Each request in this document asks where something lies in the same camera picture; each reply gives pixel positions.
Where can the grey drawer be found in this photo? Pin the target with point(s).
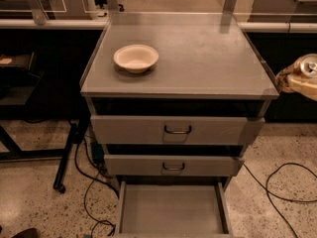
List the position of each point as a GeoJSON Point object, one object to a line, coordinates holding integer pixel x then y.
{"type": "Point", "coordinates": [175, 130]}
{"type": "Point", "coordinates": [184, 166]}
{"type": "Point", "coordinates": [172, 211]}

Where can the grey drawer cabinet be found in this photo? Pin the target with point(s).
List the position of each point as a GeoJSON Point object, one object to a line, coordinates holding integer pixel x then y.
{"type": "Point", "coordinates": [206, 68]}

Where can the dark shoe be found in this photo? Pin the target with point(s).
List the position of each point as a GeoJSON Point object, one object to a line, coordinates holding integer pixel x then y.
{"type": "Point", "coordinates": [28, 233]}

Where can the black table frame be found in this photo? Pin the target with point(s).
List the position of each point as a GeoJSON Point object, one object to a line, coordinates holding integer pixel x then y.
{"type": "Point", "coordinates": [18, 84]}

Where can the white paper bowl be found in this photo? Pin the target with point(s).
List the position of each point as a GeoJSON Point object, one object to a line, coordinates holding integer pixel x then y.
{"type": "Point", "coordinates": [136, 58]}

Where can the white horizontal rail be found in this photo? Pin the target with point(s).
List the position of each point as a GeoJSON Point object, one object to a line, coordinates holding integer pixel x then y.
{"type": "Point", "coordinates": [291, 28]}

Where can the grey middle drawer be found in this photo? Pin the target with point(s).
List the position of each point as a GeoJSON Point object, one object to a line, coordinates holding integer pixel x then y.
{"type": "Point", "coordinates": [184, 166]}

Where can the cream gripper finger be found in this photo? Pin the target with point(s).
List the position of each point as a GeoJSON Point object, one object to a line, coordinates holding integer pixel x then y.
{"type": "Point", "coordinates": [303, 85]}

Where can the grey bottom drawer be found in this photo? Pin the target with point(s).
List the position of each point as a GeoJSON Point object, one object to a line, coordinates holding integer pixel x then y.
{"type": "Point", "coordinates": [172, 211]}

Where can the grey top drawer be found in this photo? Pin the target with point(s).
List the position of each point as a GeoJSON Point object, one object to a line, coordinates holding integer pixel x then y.
{"type": "Point", "coordinates": [175, 130]}

